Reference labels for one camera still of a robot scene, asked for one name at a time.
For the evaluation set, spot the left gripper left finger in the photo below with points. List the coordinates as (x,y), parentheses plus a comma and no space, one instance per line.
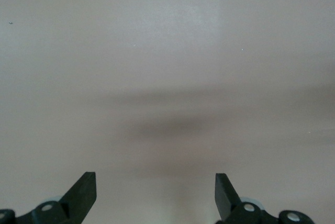
(83,195)

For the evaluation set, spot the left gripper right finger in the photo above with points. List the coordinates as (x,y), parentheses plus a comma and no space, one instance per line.
(225,197)

